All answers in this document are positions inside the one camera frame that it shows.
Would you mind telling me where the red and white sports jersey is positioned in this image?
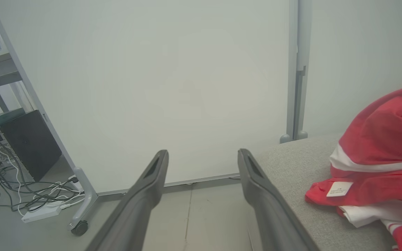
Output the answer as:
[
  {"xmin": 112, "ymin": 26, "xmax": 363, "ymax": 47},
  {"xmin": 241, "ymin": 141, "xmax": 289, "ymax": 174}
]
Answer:
[{"xmin": 305, "ymin": 82, "xmax": 402, "ymax": 251}]

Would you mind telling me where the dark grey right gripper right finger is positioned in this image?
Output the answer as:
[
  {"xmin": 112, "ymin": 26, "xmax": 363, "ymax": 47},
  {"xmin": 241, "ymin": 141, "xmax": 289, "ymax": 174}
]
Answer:
[{"xmin": 238, "ymin": 149, "xmax": 320, "ymax": 251}]

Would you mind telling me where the black cable tangle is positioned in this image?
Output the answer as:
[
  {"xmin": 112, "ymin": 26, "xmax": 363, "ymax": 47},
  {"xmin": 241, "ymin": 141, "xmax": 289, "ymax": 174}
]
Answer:
[{"xmin": 0, "ymin": 139, "xmax": 83, "ymax": 213}]

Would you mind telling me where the white partition panel grey frame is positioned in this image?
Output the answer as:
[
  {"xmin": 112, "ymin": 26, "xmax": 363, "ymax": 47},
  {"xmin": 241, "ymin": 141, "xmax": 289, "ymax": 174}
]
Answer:
[{"xmin": 0, "ymin": 0, "xmax": 313, "ymax": 230}]

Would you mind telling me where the black caster wheel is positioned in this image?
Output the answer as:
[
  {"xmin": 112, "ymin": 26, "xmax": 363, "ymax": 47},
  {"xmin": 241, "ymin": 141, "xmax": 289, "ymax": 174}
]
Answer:
[{"xmin": 71, "ymin": 221, "xmax": 89, "ymax": 237}]

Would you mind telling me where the green flat box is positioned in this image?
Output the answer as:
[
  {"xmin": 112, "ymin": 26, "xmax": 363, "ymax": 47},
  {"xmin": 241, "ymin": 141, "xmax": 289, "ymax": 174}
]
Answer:
[{"xmin": 0, "ymin": 108, "xmax": 25, "ymax": 131}]

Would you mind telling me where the white power strip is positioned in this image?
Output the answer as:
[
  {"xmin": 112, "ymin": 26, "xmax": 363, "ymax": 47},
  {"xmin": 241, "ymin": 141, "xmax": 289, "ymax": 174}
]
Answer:
[{"xmin": 21, "ymin": 206, "xmax": 62, "ymax": 223}]

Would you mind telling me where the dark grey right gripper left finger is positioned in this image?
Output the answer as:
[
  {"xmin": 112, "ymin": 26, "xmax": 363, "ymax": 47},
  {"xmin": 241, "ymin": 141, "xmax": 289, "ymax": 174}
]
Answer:
[{"xmin": 86, "ymin": 150, "xmax": 169, "ymax": 251}]

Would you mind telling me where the black computer tower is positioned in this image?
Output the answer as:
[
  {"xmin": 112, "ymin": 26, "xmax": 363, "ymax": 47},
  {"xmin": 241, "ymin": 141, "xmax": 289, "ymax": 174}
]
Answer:
[{"xmin": 0, "ymin": 110, "xmax": 62, "ymax": 182}]

